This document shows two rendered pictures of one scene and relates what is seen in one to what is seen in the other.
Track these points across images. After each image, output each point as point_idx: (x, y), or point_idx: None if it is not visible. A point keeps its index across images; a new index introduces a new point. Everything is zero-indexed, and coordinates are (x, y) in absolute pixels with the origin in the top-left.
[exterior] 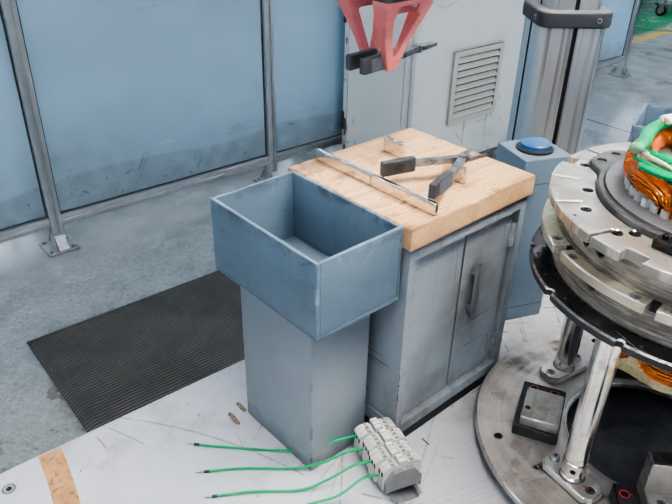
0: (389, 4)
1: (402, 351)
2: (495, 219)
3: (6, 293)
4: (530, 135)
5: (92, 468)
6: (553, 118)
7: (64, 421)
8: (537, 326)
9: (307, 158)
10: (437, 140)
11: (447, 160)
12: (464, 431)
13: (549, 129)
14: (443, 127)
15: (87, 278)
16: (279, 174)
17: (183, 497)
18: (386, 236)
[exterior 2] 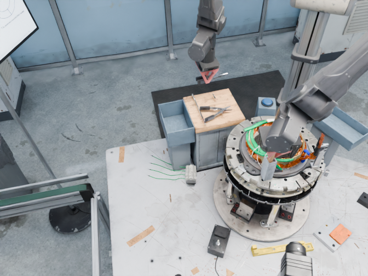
0: (201, 72)
1: (196, 153)
2: (229, 127)
3: (150, 72)
4: (285, 90)
5: (128, 153)
6: (293, 87)
7: (154, 122)
8: None
9: (280, 33)
10: (231, 96)
11: (219, 109)
12: (216, 175)
13: (292, 90)
14: (340, 35)
15: (176, 72)
16: (264, 40)
17: (144, 167)
18: (188, 128)
